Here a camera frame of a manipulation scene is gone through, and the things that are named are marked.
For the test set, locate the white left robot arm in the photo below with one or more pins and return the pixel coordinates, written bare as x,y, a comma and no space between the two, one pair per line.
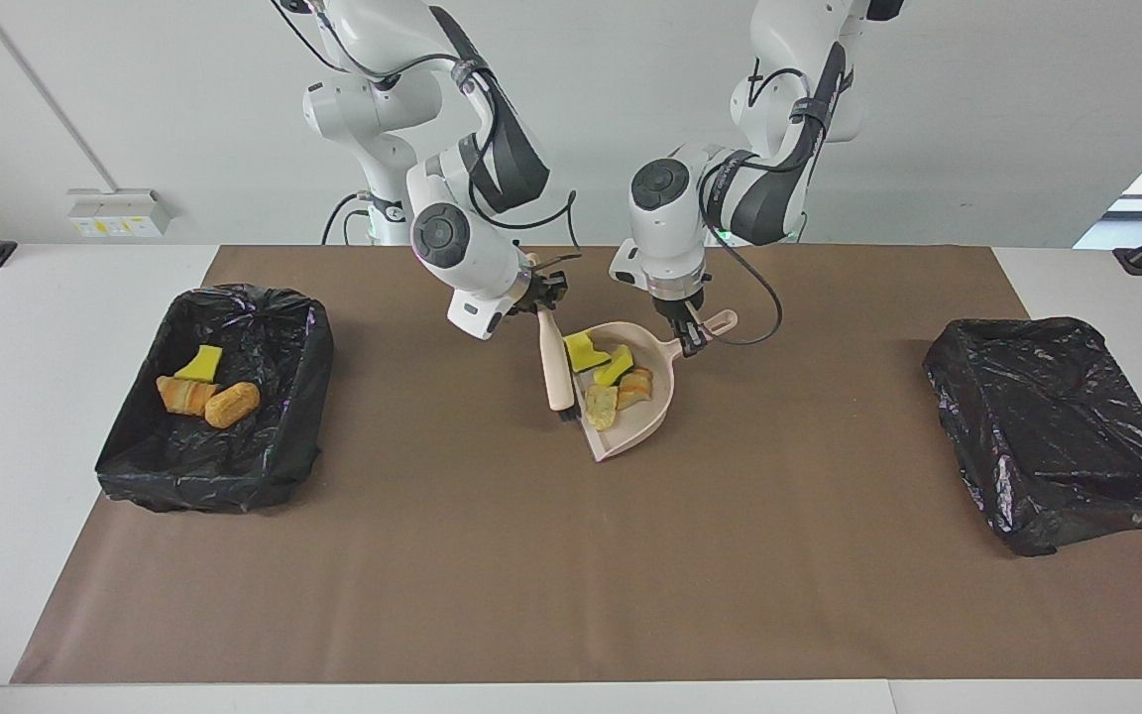
665,228

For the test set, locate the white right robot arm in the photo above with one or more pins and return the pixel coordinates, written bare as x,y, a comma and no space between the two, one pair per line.
452,238

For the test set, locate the greenish toy croissant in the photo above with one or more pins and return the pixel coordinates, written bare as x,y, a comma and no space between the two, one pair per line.
184,397

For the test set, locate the black bag-lined bin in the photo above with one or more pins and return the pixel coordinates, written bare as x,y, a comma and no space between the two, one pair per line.
1057,436
234,466

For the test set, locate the small yellow sponge piece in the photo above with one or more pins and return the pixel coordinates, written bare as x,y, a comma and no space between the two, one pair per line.
199,365

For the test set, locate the orange striped toy croissant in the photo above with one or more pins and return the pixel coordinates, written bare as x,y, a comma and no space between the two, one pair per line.
636,389

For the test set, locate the pale yellow toy chip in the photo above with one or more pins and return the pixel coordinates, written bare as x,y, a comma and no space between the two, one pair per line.
601,409

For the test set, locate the brown toy bread loaf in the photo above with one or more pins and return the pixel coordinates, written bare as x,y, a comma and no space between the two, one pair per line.
232,405

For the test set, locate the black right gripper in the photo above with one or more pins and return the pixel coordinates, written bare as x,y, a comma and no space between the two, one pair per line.
536,288

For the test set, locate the white wall conduit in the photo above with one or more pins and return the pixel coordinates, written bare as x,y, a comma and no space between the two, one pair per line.
51,99

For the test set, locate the yellow green twisted sponge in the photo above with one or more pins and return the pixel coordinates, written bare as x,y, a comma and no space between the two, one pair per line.
583,352

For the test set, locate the pink plastic dustpan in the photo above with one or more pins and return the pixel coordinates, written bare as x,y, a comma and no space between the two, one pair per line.
645,426

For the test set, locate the white wall socket box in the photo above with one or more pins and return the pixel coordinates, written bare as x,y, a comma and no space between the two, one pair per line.
120,213

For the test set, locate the brown table mat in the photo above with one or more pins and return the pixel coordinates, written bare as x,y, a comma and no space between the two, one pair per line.
571,615

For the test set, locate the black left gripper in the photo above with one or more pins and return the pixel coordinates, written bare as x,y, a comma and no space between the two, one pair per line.
678,305

